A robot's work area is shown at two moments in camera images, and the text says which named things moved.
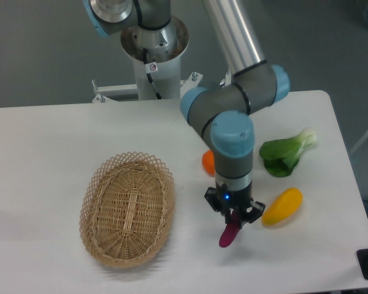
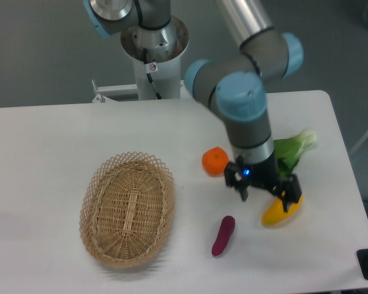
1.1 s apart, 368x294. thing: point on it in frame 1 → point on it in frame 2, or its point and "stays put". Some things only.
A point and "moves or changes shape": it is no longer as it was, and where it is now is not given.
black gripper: x=224 y=201 → x=241 y=174
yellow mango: x=282 y=206 stays put
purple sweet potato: x=230 y=231 moves or changes shape
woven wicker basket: x=126 y=207 stays put
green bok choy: x=281 y=156 stays put
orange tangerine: x=208 y=161 stays put
